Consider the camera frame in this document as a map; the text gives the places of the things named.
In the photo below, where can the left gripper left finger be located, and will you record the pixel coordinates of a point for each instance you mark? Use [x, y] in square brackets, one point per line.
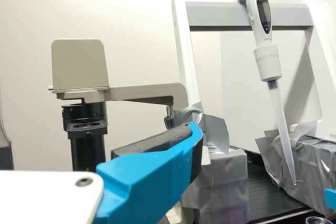
[147, 176]

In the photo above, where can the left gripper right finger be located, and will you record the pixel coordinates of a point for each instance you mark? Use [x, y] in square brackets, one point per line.
[331, 198]

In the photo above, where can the clear flask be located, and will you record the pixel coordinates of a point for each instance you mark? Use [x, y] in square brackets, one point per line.
[316, 220]

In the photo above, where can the grey taped block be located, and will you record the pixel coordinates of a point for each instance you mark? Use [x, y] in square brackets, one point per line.
[312, 166]
[223, 182]

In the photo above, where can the black platform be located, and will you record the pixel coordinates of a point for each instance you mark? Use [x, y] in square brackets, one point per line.
[265, 192]

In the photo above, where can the pipette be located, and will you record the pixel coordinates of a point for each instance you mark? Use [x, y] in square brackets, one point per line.
[267, 58]

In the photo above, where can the white pipette stand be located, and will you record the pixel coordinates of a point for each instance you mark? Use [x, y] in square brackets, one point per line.
[218, 15]

